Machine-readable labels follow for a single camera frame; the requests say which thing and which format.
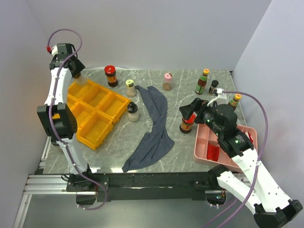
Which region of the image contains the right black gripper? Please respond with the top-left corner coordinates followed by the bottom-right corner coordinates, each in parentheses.
top-left (179, 97), bottom-right (223, 136)

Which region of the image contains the red lid sauce jar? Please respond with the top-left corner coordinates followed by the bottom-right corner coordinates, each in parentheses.
top-left (180, 114), bottom-right (196, 133)
top-left (104, 65), bottom-right (118, 87)

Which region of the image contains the black lid spice jar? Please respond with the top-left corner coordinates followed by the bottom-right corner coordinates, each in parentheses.
top-left (74, 73), bottom-right (87, 87)

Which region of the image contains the black cap salt grinder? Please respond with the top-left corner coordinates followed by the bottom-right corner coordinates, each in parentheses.
top-left (127, 102), bottom-right (139, 122)

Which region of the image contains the yellow-green lid spice shaker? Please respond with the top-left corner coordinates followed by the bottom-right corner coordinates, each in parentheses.
top-left (125, 79), bottom-right (136, 97)

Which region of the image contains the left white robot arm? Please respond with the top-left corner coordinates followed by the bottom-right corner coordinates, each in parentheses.
top-left (37, 43), bottom-right (95, 191)

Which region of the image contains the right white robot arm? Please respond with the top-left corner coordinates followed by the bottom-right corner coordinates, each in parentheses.
top-left (179, 98), bottom-right (303, 228)

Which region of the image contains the pink compartment tray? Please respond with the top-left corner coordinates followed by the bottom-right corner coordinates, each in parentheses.
top-left (193, 121), bottom-right (258, 172)

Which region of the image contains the small black pepper bottle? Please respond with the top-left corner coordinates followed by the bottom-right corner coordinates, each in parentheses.
top-left (209, 80), bottom-right (219, 95)

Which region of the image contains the green label sauce bottle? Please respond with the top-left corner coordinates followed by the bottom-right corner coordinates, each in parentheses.
top-left (195, 68), bottom-right (209, 95)

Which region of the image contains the pink lid spice shaker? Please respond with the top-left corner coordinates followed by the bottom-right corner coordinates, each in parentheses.
top-left (162, 73), bottom-right (172, 91)

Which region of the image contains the red packet in tray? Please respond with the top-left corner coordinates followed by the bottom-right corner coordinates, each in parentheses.
top-left (206, 144), bottom-right (219, 162)

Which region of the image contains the red label sauce bottle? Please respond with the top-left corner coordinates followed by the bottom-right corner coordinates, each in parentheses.
top-left (228, 94), bottom-right (242, 111)

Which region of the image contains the dark blue cloth towel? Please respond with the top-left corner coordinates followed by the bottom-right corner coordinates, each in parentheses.
top-left (122, 85), bottom-right (174, 172)

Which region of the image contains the red white packet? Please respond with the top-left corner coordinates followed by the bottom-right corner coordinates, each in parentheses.
top-left (245, 132), bottom-right (254, 143)

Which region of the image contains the yellow compartment bin tray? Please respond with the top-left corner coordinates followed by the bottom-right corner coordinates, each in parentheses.
top-left (51, 78), bottom-right (132, 151)

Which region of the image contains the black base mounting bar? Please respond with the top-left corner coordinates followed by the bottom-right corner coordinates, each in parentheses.
top-left (66, 171), bottom-right (226, 205)

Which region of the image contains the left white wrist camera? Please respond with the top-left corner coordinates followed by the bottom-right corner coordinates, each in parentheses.
top-left (46, 45), bottom-right (58, 56)

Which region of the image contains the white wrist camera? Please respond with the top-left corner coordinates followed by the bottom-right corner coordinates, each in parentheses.
top-left (207, 88), bottom-right (228, 107)
top-left (46, 45), bottom-right (58, 56)

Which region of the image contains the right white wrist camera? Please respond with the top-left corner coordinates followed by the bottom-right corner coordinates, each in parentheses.
top-left (207, 88), bottom-right (228, 107)

